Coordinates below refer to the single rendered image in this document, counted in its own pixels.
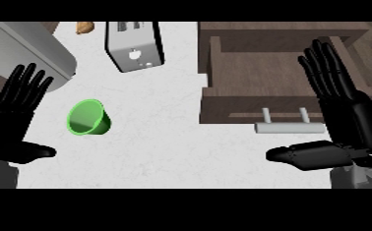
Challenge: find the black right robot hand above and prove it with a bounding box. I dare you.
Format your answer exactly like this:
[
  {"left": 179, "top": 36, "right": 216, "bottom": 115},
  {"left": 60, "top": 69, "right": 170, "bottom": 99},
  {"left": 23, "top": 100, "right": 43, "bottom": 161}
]
[{"left": 265, "top": 38, "right": 372, "bottom": 172}]

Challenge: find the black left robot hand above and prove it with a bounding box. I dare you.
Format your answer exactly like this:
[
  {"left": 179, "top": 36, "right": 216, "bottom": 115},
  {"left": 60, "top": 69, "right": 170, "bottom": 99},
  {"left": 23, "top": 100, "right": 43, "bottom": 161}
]
[{"left": 0, "top": 62, "right": 58, "bottom": 165}]

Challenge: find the green cup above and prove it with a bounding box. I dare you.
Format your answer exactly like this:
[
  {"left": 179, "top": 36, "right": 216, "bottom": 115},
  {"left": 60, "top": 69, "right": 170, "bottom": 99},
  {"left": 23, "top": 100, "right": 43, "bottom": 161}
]
[{"left": 66, "top": 98, "right": 114, "bottom": 137}]

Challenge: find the open brown wooden drawer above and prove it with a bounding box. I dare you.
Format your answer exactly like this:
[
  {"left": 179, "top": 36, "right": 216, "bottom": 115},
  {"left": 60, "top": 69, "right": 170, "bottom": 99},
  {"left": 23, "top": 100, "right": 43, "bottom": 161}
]
[{"left": 198, "top": 35, "right": 372, "bottom": 125}]

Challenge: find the large grey appliance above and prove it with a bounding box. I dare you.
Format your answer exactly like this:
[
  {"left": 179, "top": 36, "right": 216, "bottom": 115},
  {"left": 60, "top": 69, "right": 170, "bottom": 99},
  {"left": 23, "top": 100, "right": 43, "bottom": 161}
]
[{"left": 0, "top": 22, "right": 79, "bottom": 93}]

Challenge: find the brown bread roll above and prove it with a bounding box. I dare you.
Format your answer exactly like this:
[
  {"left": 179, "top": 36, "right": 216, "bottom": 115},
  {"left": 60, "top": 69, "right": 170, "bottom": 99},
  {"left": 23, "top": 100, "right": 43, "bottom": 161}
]
[{"left": 74, "top": 22, "right": 97, "bottom": 35}]

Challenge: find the brown wooden cabinet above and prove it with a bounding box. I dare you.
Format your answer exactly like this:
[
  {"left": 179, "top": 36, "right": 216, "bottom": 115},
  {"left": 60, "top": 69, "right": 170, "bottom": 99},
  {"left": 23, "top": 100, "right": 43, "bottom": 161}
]
[{"left": 197, "top": 22, "right": 372, "bottom": 88}]

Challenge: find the silver toaster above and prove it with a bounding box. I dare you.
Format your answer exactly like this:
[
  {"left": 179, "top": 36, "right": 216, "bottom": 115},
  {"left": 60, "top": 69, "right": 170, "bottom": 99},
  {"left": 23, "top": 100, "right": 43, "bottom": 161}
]
[{"left": 105, "top": 22, "right": 166, "bottom": 74}]

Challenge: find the grey drawer handle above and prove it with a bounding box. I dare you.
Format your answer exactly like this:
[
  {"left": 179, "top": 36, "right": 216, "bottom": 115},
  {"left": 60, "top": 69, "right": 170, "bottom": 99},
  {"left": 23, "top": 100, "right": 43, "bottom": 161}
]
[{"left": 254, "top": 107, "right": 327, "bottom": 135}]

